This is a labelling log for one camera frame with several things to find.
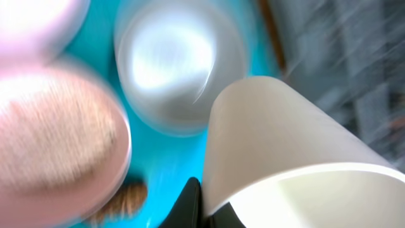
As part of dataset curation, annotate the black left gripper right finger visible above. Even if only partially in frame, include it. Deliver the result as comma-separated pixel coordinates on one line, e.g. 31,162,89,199
208,203,246,228

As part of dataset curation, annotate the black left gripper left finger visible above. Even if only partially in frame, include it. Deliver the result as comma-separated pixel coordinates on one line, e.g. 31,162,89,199
159,177,201,228

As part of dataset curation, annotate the white cup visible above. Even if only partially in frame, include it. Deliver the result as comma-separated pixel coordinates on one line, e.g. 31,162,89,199
202,77,404,227

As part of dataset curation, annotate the pink bowl with rice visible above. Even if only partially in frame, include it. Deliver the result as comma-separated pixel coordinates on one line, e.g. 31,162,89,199
1,64,131,227

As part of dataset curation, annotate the grey bowl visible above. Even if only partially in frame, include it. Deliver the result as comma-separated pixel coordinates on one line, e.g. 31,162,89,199
114,0,248,137

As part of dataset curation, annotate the teal serving tray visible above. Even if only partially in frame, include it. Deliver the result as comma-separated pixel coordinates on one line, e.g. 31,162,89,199
67,1,278,227

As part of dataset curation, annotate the brown food scrap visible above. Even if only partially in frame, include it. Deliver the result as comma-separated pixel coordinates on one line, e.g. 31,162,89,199
85,179,147,227

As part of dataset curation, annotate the grey dish rack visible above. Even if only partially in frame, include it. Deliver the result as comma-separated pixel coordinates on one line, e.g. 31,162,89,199
270,0,404,170

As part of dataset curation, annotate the pink round plate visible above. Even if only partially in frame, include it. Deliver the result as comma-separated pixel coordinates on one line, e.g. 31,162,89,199
1,0,90,68

